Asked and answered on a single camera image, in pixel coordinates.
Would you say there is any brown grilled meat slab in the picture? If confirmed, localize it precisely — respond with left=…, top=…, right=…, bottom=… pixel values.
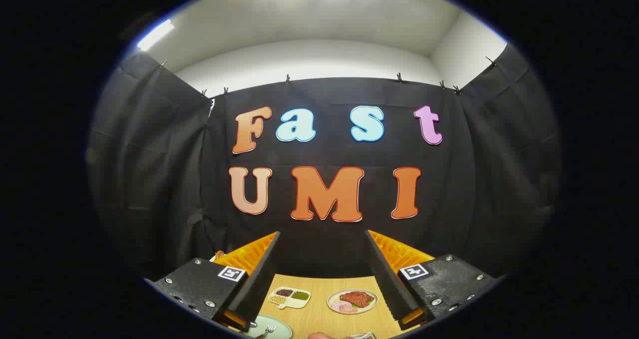
left=339, top=291, right=375, bottom=308

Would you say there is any row of black cloth clips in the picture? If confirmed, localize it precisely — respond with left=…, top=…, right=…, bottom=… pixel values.
left=159, top=57, right=500, bottom=96

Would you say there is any pale green round plate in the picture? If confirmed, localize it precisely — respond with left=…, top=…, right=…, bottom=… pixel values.
left=245, top=314, right=293, bottom=339

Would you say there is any white round meat plate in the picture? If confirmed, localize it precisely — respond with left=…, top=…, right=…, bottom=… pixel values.
left=327, top=289, right=378, bottom=315

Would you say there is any ceiling light strip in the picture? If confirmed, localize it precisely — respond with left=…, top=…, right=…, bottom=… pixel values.
left=137, top=19, right=175, bottom=51

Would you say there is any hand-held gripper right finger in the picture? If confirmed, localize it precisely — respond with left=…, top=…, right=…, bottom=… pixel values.
left=364, top=229, right=504, bottom=333

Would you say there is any white divided snack dish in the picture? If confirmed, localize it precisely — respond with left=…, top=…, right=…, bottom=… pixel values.
left=268, top=287, right=312, bottom=310

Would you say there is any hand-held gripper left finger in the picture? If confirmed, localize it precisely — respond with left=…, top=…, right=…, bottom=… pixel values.
left=144, top=231, right=282, bottom=333

